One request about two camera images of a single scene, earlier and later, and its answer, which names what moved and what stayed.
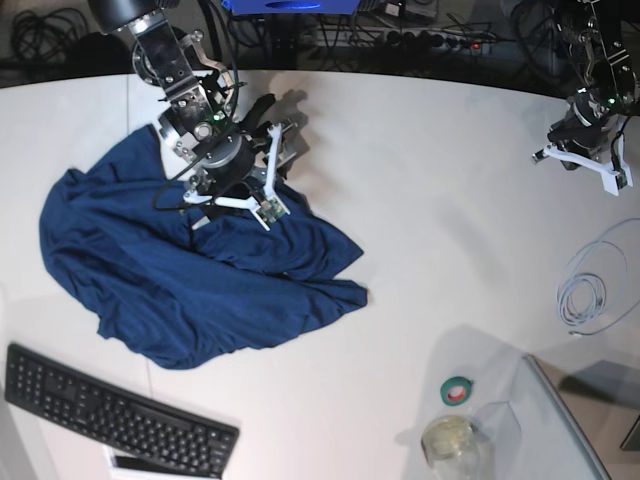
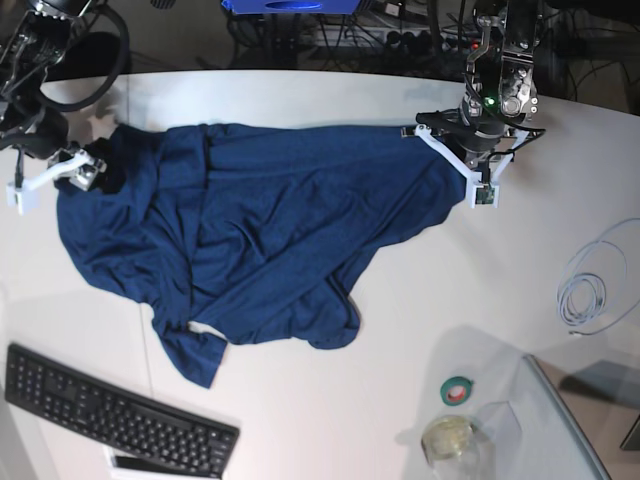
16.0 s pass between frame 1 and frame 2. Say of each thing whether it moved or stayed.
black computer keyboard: stayed
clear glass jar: stayed
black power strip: stayed
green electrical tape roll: stayed
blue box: stayed
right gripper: moved
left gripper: moved
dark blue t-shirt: moved
